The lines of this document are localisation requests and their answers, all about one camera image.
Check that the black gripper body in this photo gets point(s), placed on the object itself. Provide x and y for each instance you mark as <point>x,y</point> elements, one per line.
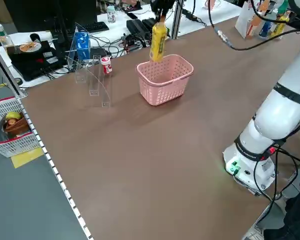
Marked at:
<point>162,3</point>

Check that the large yellow drink bottle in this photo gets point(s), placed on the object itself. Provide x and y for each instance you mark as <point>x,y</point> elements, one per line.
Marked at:
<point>158,42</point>

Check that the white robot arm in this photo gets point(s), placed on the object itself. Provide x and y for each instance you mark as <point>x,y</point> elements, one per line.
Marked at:
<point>277,117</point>

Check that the clear acrylic drinks tray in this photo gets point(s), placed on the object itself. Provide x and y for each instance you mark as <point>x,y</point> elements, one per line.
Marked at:
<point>241,25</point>

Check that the pink plastic basket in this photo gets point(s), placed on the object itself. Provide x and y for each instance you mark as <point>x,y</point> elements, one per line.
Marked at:
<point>162,92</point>

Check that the orange drink bottle white cap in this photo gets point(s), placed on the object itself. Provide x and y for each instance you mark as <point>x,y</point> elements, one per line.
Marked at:
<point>252,27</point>
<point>264,5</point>

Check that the blue drink bottle white cap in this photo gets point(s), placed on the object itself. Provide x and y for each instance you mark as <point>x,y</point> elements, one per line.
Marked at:
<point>265,30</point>

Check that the white basket red rim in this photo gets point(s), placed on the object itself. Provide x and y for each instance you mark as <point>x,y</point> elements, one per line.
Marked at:
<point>20,146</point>

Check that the black power supply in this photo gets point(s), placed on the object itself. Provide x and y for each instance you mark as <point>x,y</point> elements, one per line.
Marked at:
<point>136,27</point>
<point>146,22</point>

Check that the black phone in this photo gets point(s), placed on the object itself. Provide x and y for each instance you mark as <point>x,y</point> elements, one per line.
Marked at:
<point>132,15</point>

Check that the white bottle green cap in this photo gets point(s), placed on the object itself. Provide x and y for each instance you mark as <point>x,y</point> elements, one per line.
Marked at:
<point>111,15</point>

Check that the black keyboard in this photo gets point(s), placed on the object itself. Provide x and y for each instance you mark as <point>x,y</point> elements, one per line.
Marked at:
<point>95,27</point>

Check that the small red white bottle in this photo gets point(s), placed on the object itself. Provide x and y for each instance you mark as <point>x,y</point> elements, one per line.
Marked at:
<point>106,67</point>

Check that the blue carton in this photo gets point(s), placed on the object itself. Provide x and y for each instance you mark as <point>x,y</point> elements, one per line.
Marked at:
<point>82,45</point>

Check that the clear acrylic stepped shelf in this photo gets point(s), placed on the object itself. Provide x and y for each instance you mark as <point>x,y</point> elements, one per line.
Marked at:
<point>94,85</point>

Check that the small yellow bottle orange cap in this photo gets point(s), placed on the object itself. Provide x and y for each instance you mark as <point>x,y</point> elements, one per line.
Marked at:
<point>280,25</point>

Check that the black monitor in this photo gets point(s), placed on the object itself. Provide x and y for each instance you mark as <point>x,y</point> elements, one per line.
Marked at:
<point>40,12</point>

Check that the black desktop device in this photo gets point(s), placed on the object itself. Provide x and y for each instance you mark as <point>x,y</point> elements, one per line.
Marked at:
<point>30,65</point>

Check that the glass bottle white cap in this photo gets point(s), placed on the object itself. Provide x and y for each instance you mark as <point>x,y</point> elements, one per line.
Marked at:
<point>3,40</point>

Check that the yellow fruit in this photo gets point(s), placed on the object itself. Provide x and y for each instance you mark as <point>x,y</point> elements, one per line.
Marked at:
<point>13,115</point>

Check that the brown woven bowl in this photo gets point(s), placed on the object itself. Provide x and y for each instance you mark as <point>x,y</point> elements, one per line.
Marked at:
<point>17,127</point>

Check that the person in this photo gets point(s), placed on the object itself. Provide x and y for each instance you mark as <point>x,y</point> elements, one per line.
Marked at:
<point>295,220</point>

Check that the aluminium frame post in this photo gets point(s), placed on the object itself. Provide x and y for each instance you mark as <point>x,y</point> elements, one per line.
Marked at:
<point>177,22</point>
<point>7,72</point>

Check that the aluminium table edge rail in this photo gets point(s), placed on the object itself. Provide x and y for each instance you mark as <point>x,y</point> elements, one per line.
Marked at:
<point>57,172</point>

